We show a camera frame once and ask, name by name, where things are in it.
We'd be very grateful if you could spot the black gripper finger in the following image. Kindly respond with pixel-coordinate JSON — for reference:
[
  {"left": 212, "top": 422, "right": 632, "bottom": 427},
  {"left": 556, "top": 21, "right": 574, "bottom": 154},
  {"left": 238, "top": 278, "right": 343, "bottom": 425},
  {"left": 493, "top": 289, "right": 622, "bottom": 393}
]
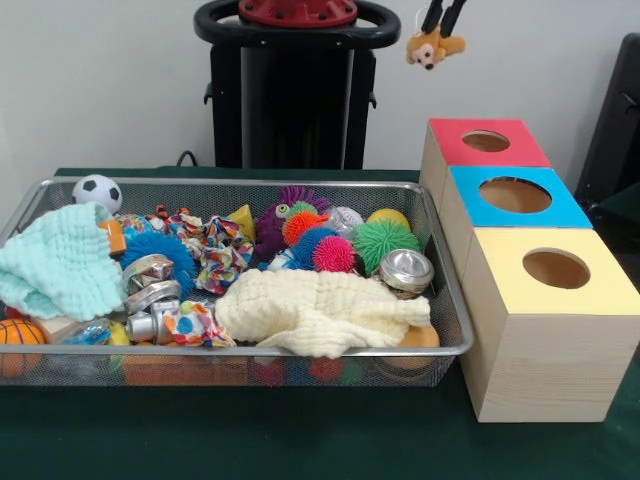
[
  {"left": 439, "top": 0, "right": 469, "bottom": 39},
  {"left": 421, "top": 0, "right": 444, "bottom": 34}
]

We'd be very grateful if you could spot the brown plush monkey toy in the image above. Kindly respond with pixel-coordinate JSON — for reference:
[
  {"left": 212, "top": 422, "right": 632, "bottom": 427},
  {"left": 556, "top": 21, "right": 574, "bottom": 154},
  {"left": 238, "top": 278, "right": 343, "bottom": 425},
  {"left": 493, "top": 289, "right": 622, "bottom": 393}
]
[{"left": 405, "top": 27, "right": 467, "bottom": 71}]

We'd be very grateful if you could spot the multicolour spiky caterpillar toy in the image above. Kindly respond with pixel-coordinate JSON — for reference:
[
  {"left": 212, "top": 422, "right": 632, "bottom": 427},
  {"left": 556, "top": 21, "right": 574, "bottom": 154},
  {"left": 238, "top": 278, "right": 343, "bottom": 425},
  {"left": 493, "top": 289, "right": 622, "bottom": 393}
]
[{"left": 277, "top": 201, "right": 359, "bottom": 274}]

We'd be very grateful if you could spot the colourful knotted cloth toy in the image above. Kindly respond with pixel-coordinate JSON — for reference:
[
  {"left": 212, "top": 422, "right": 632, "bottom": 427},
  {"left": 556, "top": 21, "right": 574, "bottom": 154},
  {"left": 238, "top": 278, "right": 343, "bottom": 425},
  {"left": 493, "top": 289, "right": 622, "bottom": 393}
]
[{"left": 192, "top": 215, "right": 255, "bottom": 295}]

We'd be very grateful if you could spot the shallow mesh bin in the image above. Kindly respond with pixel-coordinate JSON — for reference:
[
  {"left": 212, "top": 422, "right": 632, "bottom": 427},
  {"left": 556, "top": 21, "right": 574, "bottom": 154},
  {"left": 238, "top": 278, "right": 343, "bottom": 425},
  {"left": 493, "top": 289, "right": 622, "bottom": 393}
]
[{"left": 0, "top": 175, "right": 475, "bottom": 387}]

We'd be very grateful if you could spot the wooden box with three holes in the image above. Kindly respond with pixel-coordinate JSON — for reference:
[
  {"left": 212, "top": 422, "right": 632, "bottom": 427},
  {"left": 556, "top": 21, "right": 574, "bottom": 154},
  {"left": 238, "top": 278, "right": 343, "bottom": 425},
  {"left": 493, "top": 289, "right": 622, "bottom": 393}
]
[{"left": 418, "top": 117, "right": 640, "bottom": 424}]

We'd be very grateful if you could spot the black stand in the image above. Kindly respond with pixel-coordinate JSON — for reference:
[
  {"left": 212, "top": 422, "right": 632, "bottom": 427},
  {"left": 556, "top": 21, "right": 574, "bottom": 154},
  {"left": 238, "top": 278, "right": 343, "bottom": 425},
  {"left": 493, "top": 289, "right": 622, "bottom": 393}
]
[{"left": 574, "top": 32, "right": 640, "bottom": 201}]

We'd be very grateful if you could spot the yellow ball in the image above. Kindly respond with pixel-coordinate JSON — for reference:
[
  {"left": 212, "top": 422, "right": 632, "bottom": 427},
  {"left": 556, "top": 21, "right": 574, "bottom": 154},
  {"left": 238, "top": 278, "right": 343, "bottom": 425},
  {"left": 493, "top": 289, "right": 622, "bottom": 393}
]
[{"left": 367, "top": 208, "right": 412, "bottom": 234}]

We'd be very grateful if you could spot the green spiky ball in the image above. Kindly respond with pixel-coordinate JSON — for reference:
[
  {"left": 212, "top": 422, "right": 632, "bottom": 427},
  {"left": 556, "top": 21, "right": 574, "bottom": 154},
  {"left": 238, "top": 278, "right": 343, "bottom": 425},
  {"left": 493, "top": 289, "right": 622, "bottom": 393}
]
[{"left": 353, "top": 221, "right": 421, "bottom": 275}]

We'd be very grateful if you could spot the dark green tablecloth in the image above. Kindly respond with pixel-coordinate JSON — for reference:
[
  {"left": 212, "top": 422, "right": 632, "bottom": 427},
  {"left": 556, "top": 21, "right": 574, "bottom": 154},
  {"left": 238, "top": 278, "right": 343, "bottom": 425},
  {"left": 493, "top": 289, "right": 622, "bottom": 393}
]
[
  {"left": 0, "top": 167, "right": 640, "bottom": 480},
  {"left": 597, "top": 182, "right": 640, "bottom": 226}
]

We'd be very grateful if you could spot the crushed silver can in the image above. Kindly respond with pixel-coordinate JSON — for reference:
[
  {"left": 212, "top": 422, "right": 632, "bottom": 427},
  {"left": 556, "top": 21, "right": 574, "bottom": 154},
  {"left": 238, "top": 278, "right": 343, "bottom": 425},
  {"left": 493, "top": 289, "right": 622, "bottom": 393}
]
[{"left": 378, "top": 248, "right": 436, "bottom": 300}]

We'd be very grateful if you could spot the cream yellow cloth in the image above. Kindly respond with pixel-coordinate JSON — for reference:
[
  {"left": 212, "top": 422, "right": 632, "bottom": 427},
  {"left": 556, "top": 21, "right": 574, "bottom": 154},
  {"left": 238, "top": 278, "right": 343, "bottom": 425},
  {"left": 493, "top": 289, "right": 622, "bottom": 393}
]
[{"left": 214, "top": 268, "right": 432, "bottom": 360}]

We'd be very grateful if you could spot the blue spiky toy with eyes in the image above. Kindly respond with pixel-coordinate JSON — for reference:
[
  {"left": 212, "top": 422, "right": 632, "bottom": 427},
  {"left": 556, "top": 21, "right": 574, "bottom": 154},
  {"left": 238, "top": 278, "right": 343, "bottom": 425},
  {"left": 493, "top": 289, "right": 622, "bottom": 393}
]
[{"left": 119, "top": 232, "right": 197, "bottom": 296}]

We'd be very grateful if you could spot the small soccer ball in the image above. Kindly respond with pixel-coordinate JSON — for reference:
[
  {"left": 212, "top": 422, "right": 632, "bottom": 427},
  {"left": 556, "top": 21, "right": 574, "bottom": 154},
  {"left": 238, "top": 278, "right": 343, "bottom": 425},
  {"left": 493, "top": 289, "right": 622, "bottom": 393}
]
[{"left": 72, "top": 174, "right": 124, "bottom": 215}]

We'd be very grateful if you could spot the mint green cloth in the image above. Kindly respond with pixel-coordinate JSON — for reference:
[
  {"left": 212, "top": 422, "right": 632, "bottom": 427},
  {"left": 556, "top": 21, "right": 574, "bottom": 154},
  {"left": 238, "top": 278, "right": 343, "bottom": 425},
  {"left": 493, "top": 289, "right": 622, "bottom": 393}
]
[{"left": 0, "top": 202, "right": 129, "bottom": 321}]

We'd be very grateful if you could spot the small orange basketball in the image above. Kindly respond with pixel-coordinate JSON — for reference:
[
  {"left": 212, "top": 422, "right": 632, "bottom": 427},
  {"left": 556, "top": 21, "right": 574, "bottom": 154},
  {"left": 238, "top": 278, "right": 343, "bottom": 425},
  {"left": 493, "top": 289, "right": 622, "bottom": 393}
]
[{"left": 0, "top": 318, "right": 47, "bottom": 345}]

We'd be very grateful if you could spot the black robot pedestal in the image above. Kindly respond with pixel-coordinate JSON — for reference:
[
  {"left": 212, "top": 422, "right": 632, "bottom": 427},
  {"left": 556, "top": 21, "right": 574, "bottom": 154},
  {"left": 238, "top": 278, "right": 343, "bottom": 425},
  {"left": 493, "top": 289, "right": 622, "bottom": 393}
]
[{"left": 193, "top": 0, "right": 402, "bottom": 170}]

